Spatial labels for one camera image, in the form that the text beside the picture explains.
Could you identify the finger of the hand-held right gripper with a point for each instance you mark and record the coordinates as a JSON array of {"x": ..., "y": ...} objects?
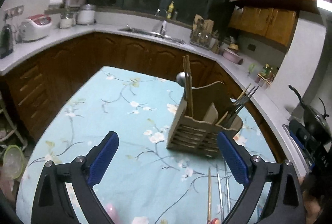
[{"x": 298, "y": 133}]

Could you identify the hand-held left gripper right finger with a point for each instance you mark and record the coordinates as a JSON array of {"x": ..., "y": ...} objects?
[{"x": 232, "y": 156}]

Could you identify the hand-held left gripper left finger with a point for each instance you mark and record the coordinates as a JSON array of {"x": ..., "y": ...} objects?
[{"x": 103, "y": 159}]

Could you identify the metal chopstick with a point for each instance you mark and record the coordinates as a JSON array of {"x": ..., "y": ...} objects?
[
  {"x": 227, "y": 187},
  {"x": 237, "y": 106},
  {"x": 253, "y": 93},
  {"x": 247, "y": 95},
  {"x": 220, "y": 193}
]

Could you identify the wooden chopstick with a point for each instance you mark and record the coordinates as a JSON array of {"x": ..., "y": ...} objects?
[
  {"x": 243, "y": 93},
  {"x": 188, "y": 84},
  {"x": 209, "y": 195},
  {"x": 184, "y": 76}
]

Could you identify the wooden utensil holder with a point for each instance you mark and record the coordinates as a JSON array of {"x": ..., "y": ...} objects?
[{"x": 192, "y": 133}]

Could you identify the person's right hand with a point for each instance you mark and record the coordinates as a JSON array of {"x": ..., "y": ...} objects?
[{"x": 311, "y": 203}]

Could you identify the steel gas stove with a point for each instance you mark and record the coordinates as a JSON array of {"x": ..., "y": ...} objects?
[{"x": 291, "y": 141}]

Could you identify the black wok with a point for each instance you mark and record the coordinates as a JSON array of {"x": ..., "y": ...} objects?
[{"x": 317, "y": 120}]

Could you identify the light blue floral tablecloth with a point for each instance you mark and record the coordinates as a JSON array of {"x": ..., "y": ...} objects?
[{"x": 116, "y": 123}]

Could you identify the wooden spice rack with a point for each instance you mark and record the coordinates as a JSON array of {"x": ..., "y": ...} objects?
[{"x": 267, "y": 76}]

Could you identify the green cup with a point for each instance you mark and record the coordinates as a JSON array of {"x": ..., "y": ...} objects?
[{"x": 251, "y": 68}]

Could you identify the green plastic basket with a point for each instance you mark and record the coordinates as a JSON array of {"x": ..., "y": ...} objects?
[{"x": 11, "y": 161}]

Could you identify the metal spoon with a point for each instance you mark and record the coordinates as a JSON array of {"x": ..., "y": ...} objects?
[{"x": 181, "y": 78}]

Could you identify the pink pot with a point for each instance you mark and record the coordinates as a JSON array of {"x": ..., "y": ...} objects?
[{"x": 230, "y": 55}]

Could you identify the wooden lower kitchen cabinets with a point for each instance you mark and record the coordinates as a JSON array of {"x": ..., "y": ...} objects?
[{"x": 124, "y": 53}]

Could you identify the dish rack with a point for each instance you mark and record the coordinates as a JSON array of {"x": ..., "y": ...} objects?
[{"x": 203, "y": 37}]

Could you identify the white kitchen countertop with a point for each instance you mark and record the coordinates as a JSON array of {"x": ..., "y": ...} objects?
[{"x": 64, "y": 33}]

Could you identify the steel kitchen sink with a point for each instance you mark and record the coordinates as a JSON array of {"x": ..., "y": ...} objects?
[{"x": 145, "y": 31}]

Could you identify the glass jar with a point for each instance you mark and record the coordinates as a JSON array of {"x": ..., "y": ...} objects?
[{"x": 66, "y": 21}]

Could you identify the white cooker pot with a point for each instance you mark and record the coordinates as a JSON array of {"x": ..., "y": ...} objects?
[{"x": 85, "y": 15}]

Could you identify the white sink faucet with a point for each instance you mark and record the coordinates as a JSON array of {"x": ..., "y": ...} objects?
[{"x": 164, "y": 27}]

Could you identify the white and red rice cooker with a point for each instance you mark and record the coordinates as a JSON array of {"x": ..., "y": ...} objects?
[{"x": 35, "y": 28}]

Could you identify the black electric kettle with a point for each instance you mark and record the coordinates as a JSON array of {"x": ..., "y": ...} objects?
[{"x": 6, "y": 42}]

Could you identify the yellow oil bottle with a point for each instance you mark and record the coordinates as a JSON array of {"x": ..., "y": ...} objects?
[{"x": 170, "y": 10}]

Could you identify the curved steel tap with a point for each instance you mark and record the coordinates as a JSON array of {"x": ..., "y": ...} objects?
[{"x": 160, "y": 10}]

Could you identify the black wall socket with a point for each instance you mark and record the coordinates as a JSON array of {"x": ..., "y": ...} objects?
[{"x": 251, "y": 47}]

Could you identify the wall power outlet strip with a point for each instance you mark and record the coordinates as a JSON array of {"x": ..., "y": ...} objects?
[{"x": 15, "y": 10}]

